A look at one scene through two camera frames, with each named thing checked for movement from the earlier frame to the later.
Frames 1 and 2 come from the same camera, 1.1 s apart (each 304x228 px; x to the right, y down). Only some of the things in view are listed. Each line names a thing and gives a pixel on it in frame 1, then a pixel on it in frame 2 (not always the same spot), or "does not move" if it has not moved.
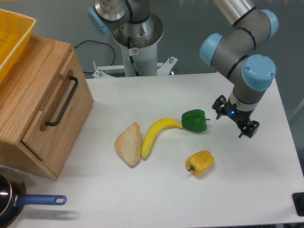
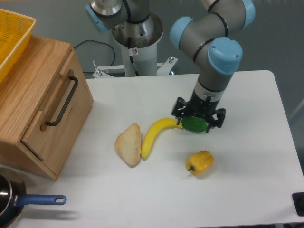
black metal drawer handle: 66,104 does not move
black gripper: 242,117 to 201,107
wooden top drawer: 52,134 does not move
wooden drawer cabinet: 45,103 does not move
